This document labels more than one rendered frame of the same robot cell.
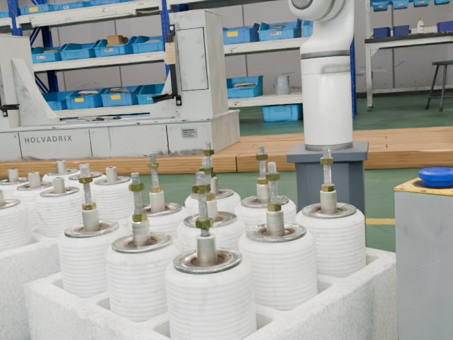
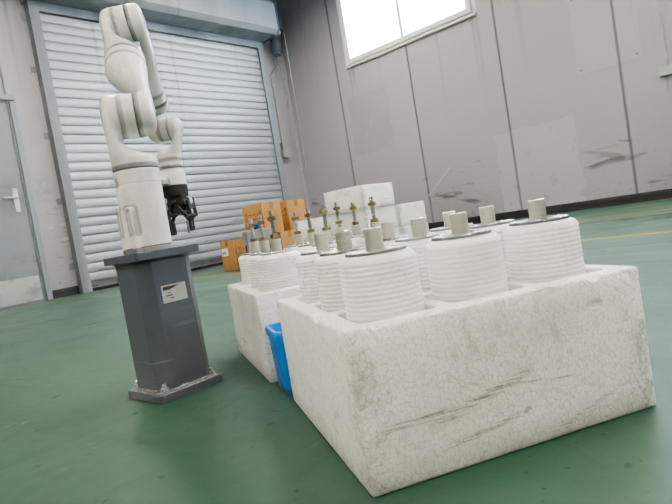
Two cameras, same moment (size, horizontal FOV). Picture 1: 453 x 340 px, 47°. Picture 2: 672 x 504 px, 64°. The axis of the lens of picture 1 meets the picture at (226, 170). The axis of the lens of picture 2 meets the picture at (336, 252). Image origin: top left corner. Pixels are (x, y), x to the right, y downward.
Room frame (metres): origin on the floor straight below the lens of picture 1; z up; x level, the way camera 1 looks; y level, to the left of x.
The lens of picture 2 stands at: (1.86, 0.64, 0.29)
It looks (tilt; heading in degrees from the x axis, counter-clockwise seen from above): 3 degrees down; 206
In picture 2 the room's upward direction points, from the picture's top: 9 degrees counter-clockwise
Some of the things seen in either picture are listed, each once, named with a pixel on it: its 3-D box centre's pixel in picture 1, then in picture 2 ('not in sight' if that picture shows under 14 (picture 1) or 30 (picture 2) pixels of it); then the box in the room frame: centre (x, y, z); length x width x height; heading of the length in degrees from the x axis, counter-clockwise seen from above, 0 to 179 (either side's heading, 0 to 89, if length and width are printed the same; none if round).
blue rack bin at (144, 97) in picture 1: (160, 93); not in sight; (5.81, 0.66, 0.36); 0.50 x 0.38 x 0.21; 162
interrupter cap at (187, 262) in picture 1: (207, 261); not in sight; (0.54, 0.03, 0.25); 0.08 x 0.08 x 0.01
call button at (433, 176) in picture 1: (438, 179); not in sight; (0.55, -0.23, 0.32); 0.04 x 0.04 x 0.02
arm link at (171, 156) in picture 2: not in sight; (170, 142); (0.57, -0.46, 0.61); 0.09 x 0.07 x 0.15; 116
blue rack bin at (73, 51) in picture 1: (85, 50); not in sight; (6.05, 1.49, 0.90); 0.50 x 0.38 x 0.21; 164
